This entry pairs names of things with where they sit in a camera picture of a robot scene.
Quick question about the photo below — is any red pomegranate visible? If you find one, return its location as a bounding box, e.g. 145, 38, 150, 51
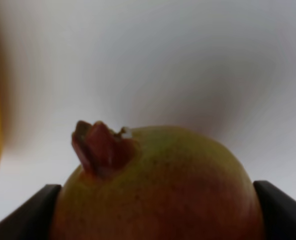
49, 121, 265, 240

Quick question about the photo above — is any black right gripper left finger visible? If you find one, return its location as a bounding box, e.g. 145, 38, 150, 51
0, 184, 62, 240

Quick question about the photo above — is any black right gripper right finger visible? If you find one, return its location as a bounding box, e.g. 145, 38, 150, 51
253, 180, 296, 240

